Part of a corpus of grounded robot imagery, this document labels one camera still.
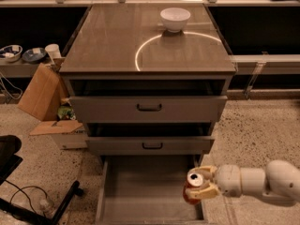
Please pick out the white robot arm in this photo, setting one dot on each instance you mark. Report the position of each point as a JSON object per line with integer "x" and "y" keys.
{"x": 278, "y": 183}

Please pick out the grey bottom drawer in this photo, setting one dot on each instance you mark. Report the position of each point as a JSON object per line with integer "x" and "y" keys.
{"x": 146, "y": 190}

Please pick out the blue patterned bowl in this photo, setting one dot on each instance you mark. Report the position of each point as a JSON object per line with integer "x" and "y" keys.
{"x": 11, "y": 53}

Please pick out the brown cardboard box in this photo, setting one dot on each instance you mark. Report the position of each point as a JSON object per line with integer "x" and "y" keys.
{"x": 44, "y": 94}

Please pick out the white paper cup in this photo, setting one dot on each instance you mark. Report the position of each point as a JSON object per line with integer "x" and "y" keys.
{"x": 53, "y": 51}

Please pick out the grey drawer cabinet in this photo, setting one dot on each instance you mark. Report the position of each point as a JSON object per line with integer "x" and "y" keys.
{"x": 124, "y": 50}

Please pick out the white ceramic bowl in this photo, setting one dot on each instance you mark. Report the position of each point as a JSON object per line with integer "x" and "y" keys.
{"x": 174, "y": 19}

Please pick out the red coke can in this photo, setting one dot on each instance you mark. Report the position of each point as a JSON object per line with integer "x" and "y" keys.
{"x": 194, "y": 180}

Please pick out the grey middle drawer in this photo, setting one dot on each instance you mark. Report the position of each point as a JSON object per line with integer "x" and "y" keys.
{"x": 143, "y": 146}

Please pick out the grey top drawer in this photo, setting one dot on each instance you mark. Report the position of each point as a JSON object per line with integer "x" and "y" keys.
{"x": 148, "y": 109}

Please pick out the dark blue bowl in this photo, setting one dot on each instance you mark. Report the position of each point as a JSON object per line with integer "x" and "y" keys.
{"x": 33, "y": 56}

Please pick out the green snack bag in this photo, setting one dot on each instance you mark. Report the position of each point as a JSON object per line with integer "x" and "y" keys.
{"x": 66, "y": 113}

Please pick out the grey drawer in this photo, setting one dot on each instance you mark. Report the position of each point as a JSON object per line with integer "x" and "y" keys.
{"x": 146, "y": 190}
{"x": 143, "y": 146}
{"x": 148, "y": 109}

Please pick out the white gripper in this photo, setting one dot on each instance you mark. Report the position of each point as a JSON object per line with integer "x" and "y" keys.
{"x": 228, "y": 176}

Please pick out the white cardboard box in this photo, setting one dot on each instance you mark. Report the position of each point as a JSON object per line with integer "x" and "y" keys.
{"x": 67, "y": 134}

